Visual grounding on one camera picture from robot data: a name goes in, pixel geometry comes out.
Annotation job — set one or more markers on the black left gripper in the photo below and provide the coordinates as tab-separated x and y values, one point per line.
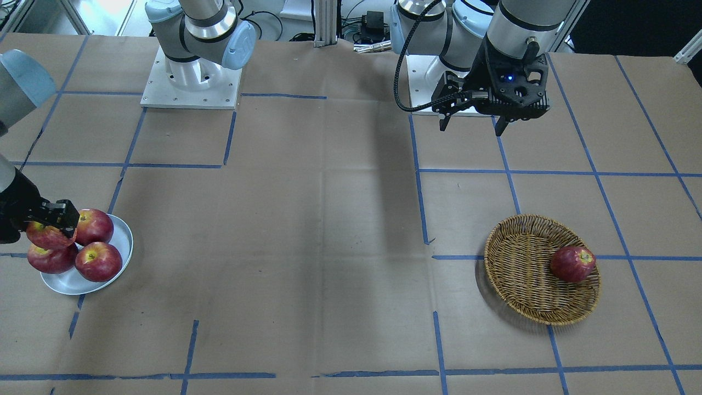
476	73

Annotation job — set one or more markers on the aluminium frame post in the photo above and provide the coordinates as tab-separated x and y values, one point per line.
326	22

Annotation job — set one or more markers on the red apple plate front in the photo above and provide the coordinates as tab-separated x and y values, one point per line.
99	262

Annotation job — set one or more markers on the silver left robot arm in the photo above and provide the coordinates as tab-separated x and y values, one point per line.
455	30

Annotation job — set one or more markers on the round woven wicker basket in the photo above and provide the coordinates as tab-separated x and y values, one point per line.
517	261

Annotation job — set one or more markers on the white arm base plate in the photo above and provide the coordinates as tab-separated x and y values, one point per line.
198	84
424	73

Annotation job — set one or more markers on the red apple plate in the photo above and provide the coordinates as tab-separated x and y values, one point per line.
93	226
52	261
99	262

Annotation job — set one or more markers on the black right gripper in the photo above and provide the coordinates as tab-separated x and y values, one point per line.
19	204

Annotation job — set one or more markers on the red apple plate back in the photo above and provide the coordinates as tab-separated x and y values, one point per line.
93	226

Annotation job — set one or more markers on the red yellow striped apple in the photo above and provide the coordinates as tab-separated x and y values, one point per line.
47	237

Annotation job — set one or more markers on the light blue plate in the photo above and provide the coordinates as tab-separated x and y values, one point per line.
73	283

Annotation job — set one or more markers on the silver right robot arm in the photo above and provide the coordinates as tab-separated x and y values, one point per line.
188	31

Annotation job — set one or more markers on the dark red apple in basket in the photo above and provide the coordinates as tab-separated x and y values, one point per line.
572	263

